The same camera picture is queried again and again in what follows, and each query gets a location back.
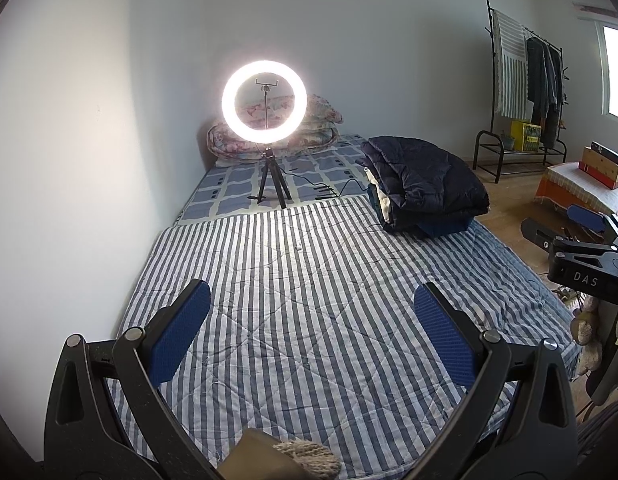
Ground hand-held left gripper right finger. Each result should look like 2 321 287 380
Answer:
404 282 578 480

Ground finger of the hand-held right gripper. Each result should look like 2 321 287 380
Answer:
521 216 564 251
568 204 610 233

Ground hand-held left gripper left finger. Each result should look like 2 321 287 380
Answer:
43 279 225 480

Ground navy puffer jacket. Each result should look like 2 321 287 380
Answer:
356 136 490 233

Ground dark hanging clothes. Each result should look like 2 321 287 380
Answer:
526 35 564 148

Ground black clothes rack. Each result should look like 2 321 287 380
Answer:
473 0 570 184

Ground small table with orange cloth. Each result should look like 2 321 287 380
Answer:
534 162 618 221

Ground wooden box with red side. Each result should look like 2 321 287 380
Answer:
579 146 618 191

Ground beige stuffed toy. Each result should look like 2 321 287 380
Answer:
571 297 602 376

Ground yellow box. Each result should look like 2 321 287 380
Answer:
510 120 542 152

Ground blue white striped blanket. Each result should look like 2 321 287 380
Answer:
114 195 582 480

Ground white folded garment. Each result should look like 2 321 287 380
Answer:
364 167 393 224

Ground striped hanging towel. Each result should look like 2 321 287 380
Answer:
491 7 532 118

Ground beige knitted cloth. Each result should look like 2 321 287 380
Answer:
219 427 342 480

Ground phone holder on pole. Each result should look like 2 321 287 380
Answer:
255 78 280 133

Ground floral bedding pile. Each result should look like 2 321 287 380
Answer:
206 94 344 168

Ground black power cable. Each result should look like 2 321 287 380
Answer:
284 172 371 199

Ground ring light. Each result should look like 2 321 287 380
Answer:
221 59 307 145

